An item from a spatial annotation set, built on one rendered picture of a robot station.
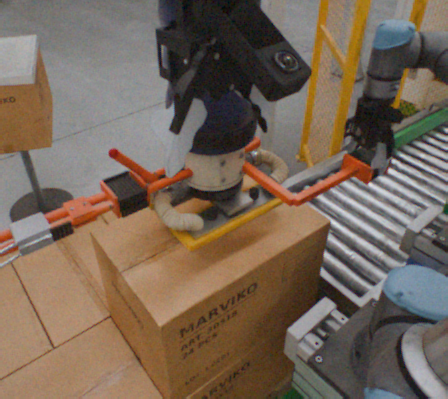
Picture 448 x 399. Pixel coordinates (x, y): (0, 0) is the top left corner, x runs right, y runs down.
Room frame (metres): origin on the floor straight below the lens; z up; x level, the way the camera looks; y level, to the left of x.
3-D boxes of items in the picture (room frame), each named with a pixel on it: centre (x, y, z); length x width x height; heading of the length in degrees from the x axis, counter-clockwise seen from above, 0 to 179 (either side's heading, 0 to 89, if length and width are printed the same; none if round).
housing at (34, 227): (0.64, 0.39, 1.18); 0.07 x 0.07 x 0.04; 37
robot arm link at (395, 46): (0.88, -0.36, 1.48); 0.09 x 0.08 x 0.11; 92
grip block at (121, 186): (0.77, 0.22, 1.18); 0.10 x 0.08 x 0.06; 37
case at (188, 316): (0.92, 0.02, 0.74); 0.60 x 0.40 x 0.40; 127
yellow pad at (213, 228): (0.84, -0.03, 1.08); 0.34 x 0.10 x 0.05; 127
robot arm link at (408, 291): (0.42, -0.32, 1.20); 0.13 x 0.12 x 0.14; 157
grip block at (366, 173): (0.89, -0.37, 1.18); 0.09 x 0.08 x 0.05; 37
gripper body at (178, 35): (0.43, 0.01, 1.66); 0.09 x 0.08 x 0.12; 41
